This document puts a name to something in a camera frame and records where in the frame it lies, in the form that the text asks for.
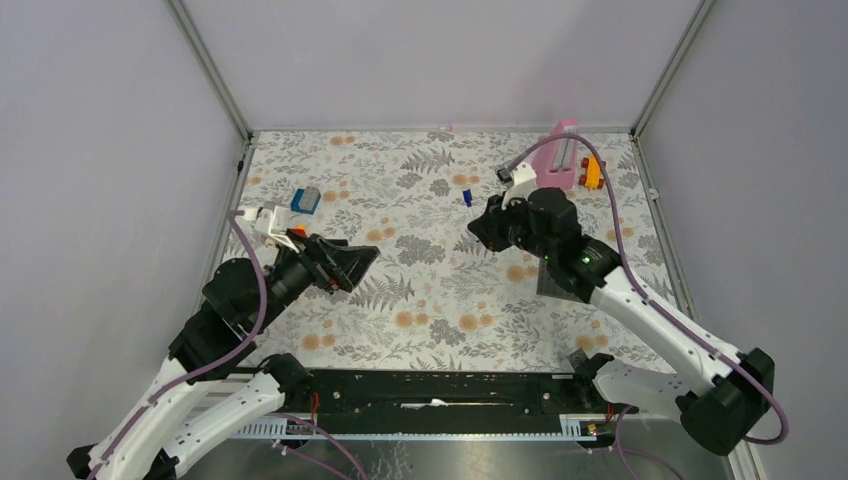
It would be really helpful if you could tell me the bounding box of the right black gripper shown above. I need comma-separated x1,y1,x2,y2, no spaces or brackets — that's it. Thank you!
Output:
468,189,555,262

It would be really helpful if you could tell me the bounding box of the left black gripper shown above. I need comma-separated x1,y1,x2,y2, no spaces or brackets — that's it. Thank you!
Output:
252,228,382,331

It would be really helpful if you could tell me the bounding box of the white blue pen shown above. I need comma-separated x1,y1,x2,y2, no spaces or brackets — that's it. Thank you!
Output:
462,189,473,208

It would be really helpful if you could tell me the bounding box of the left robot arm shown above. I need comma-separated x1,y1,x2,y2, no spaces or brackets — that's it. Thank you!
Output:
67,230,380,479

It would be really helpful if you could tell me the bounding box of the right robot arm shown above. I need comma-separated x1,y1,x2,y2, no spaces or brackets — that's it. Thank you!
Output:
468,188,776,456

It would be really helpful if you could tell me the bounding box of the red green toy truck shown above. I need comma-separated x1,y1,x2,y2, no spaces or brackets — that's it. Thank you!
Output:
287,225,308,238

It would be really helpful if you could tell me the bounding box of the blue grey brick block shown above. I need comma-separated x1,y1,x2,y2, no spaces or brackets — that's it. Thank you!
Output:
290,186,322,215

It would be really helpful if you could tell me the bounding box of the dark grey brick baseplate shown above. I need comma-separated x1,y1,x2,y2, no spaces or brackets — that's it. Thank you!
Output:
536,259,579,302

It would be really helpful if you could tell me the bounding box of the floral patterned table mat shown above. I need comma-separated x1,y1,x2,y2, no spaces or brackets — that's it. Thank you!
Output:
239,131,668,372

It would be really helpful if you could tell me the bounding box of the pink metronome box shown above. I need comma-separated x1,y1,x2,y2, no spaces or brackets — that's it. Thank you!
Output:
531,138,580,191

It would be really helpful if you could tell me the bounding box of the orange red toy car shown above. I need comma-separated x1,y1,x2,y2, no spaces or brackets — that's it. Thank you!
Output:
578,155,605,190

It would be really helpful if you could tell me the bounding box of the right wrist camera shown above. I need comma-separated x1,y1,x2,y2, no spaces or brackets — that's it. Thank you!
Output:
497,162,537,210

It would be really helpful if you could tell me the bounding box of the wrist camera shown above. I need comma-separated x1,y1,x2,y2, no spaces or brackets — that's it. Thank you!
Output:
497,162,537,210
242,202,300,253

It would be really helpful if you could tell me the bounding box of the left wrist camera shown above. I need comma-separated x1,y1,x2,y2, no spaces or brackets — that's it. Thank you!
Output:
242,202,300,253

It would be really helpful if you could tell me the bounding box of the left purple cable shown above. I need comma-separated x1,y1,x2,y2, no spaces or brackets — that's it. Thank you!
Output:
86,209,269,480

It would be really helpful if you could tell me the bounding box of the purple cable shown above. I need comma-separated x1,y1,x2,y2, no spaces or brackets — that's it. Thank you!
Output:
86,209,269,480
506,132,791,446

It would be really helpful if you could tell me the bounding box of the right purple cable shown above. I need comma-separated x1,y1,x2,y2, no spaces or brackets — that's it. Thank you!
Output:
506,132,791,446

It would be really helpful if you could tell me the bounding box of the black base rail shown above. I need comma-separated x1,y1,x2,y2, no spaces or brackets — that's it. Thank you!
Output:
281,369,624,424

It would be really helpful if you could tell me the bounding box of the white slotted cable duct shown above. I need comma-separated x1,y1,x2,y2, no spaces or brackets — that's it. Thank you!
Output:
231,415,599,443

